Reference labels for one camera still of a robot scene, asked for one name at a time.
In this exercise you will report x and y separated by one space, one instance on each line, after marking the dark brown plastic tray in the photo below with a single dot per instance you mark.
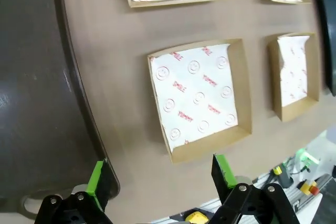
31 77

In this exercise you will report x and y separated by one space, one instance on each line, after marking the left gripper left finger with green tip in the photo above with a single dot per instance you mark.
94 182

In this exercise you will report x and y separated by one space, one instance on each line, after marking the yellow emergency stop box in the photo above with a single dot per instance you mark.
308 187

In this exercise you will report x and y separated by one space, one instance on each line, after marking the left gripper right finger with green tip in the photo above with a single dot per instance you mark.
223 171

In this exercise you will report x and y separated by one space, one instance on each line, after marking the small yellow object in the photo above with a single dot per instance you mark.
197 217

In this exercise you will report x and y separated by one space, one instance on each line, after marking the black cylinder with yellow label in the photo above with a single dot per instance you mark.
283 176

